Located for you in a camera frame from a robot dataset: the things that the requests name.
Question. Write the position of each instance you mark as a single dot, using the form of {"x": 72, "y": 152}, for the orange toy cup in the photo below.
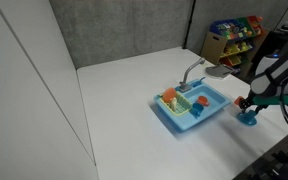
{"x": 238, "y": 100}

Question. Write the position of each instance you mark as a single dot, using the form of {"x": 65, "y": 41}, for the orange toy mug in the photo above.
{"x": 203, "y": 100}

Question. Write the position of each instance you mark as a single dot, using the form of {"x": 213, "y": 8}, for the yellow dish rack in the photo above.
{"x": 184, "y": 106}

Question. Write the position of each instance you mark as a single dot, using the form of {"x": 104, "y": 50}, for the orange toy plate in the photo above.
{"x": 169, "y": 95}

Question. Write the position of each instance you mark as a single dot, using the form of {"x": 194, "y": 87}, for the wooden toy storage shelf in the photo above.
{"x": 232, "y": 43}

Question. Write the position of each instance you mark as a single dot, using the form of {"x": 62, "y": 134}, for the grey metal mounting plate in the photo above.
{"x": 219, "y": 71}

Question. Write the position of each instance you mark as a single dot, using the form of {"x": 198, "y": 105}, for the white toy dish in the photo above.
{"x": 173, "y": 104}

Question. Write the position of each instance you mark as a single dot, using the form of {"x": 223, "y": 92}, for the blue toy plate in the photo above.
{"x": 250, "y": 122}

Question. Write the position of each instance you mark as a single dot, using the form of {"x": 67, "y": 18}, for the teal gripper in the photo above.
{"x": 270, "y": 100}

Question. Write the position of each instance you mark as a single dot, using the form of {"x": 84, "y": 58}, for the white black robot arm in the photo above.
{"x": 277, "y": 70}

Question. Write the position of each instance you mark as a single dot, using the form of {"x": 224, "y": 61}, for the blue toy sink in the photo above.
{"x": 187, "y": 123}

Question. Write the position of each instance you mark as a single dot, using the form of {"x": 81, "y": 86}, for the blue toy mug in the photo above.
{"x": 197, "y": 109}

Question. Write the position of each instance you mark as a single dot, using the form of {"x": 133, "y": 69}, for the grey toy faucet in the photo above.
{"x": 188, "y": 71}

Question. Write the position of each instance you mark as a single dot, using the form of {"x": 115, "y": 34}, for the blue toy cup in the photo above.
{"x": 249, "y": 114}

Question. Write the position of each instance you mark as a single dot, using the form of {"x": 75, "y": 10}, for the black tripod stand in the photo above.
{"x": 189, "y": 25}

